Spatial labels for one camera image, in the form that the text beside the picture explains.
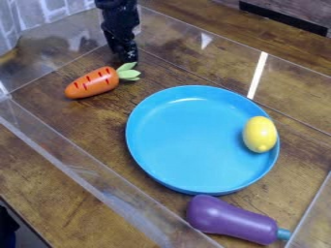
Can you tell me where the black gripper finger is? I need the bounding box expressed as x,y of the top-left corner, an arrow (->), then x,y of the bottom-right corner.
117,39 -> 138,63
102,31 -> 118,53

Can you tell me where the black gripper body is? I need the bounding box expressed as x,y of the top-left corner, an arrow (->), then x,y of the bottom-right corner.
94,0 -> 140,41

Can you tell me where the orange toy carrot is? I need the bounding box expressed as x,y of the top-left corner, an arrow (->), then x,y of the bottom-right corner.
64,62 -> 141,99

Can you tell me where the blue round tray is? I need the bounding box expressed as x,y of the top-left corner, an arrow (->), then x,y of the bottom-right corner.
125,85 -> 278,196

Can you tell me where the white patterned curtain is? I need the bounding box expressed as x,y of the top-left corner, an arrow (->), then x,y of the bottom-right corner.
0,0 -> 96,56

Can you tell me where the yellow toy lemon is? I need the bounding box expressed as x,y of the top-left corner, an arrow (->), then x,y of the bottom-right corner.
241,116 -> 277,153

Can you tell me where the purple toy eggplant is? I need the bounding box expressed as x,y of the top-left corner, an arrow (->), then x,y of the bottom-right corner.
185,195 -> 290,245

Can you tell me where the clear acrylic enclosure wall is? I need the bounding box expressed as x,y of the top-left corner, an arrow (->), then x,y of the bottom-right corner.
0,0 -> 331,248

